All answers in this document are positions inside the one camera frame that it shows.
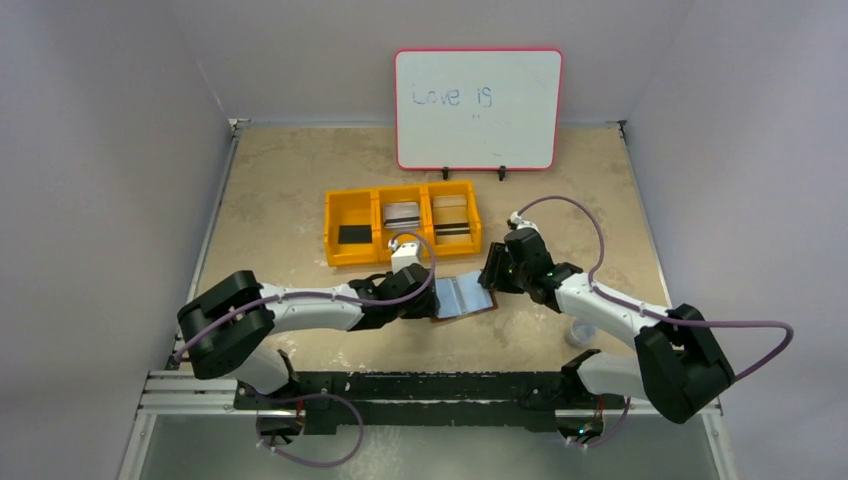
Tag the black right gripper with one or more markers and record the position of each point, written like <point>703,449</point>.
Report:
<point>497,267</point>

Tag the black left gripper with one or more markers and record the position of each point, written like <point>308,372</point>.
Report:
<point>426,306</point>

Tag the brown leather card holder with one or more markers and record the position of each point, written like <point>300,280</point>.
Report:
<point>464,301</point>

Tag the yellow three-compartment plastic bin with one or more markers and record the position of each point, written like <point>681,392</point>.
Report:
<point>359,223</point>

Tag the small clear plastic cup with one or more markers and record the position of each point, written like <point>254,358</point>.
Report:
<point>581,334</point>

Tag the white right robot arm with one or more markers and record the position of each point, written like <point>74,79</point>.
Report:
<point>677,364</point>

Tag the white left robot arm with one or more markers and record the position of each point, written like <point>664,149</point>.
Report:
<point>225,327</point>

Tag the black card in bin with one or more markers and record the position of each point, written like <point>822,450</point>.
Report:
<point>354,234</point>

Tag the striped card stack in bin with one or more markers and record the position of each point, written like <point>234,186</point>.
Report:
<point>401,216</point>

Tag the pink-framed whiteboard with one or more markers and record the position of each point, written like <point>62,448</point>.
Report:
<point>477,108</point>

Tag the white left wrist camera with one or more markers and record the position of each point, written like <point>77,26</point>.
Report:
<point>404,254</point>

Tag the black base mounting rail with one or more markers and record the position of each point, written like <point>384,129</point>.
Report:
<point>536,401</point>

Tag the aluminium frame rail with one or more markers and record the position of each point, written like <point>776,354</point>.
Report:
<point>181,393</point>

